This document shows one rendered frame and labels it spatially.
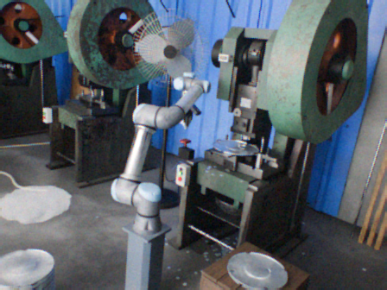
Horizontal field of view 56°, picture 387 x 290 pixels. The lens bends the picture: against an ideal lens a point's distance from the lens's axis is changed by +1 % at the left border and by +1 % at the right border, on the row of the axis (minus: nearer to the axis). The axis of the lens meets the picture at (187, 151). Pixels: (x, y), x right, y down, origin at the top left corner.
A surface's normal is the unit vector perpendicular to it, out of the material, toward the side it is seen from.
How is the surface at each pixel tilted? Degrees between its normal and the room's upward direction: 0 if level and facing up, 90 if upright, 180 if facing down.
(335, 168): 90
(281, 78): 97
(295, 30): 68
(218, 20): 90
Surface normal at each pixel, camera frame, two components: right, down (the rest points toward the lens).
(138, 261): -0.61, 0.19
